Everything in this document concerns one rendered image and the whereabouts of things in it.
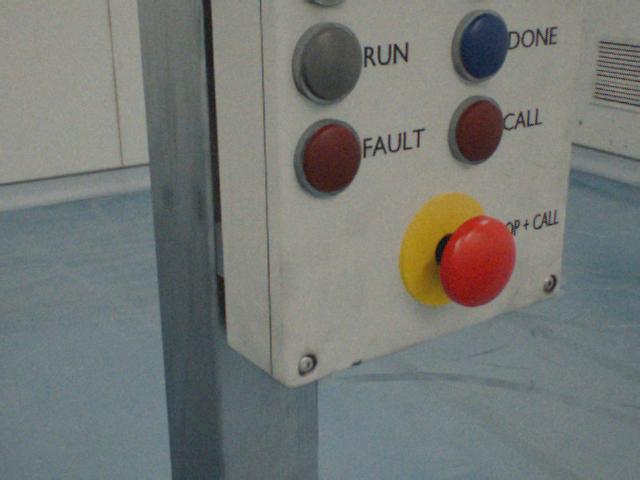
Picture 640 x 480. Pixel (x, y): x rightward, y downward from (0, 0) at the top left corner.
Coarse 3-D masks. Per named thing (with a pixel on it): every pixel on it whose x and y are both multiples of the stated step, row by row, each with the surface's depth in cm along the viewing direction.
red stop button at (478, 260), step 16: (464, 224) 37; (480, 224) 37; (496, 224) 38; (448, 240) 39; (464, 240) 37; (480, 240) 37; (496, 240) 38; (512, 240) 38; (448, 256) 37; (464, 256) 37; (480, 256) 37; (496, 256) 38; (512, 256) 39; (448, 272) 37; (464, 272) 37; (480, 272) 37; (496, 272) 38; (512, 272) 39; (448, 288) 37; (464, 288) 37; (480, 288) 38; (496, 288) 38; (464, 304) 38; (480, 304) 38
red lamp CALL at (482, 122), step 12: (468, 108) 38; (480, 108) 38; (492, 108) 39; (468, 120) 38; (480, 120) 38; (492, 120) 39; (468, 132) 38; (480, 132) 38; (492, 132) 39; (468, 144) 38; (480, 144) 39; (492, 144) 39; (468, 156) 39; (480, 156) 39
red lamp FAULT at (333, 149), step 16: (320, 128) 34; (336, 128) 34; (320, 144) 34; (336, 144) 34; (352, 144) 34; (304, 160) 34; (320, 160) 34; (336, 160) 34; (352, 160) 35; (320, 176) 34; (336, 176) 34; (352, 176) 35
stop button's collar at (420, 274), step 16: (432, 208) 38; (448, 208) 39; (464, 208) 40; (480, 208) 40; (416, 224) 38; (432, 224) 39; (448, 224) 39; (512, 224) 42; (528, 224) 43; (416, 240) 38; (432, 240) 39; (400, 256) 38; (416, 256) 39; (432, 256) 39; (400, 272) 39; (416, 272) 39; (432, 272) 40; (416, 288) 39; (432, 288) 40; (432, 304) 40
